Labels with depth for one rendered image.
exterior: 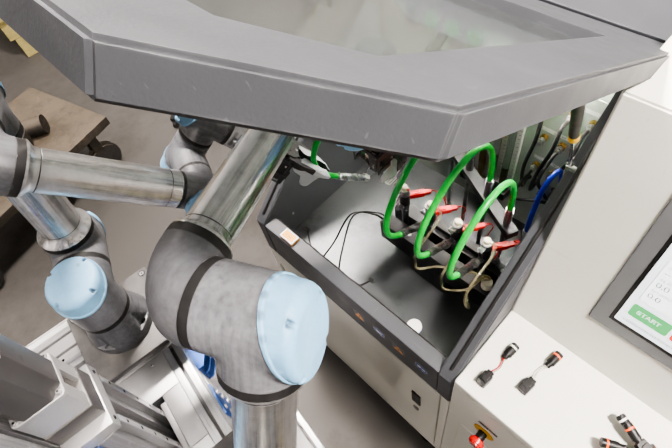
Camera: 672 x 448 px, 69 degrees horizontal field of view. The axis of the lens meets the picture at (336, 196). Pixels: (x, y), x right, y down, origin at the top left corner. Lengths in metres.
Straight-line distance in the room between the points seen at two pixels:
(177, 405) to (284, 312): 0.80
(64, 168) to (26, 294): 2.15
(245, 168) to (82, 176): 0.31
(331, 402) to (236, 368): 1.61
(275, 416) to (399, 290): 0.82
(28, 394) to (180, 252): 0.36
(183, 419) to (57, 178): 0.65
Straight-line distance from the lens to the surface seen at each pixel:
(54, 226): 1.17
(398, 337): 1.23
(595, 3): 1.13
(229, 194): 0.69
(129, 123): 3.51
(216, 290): 0.57
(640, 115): 0.87
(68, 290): 1.16
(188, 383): 1.31
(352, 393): 2.18
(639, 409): 1.24
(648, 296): 1.04
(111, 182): 0.93
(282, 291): 0.55
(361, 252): 1.47
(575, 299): 1.13
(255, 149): 0.75
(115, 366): 1.30
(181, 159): 1.06
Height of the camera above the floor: 2.11
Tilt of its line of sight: 53 degrees down
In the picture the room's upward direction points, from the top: 13 degrees counter-clockwise
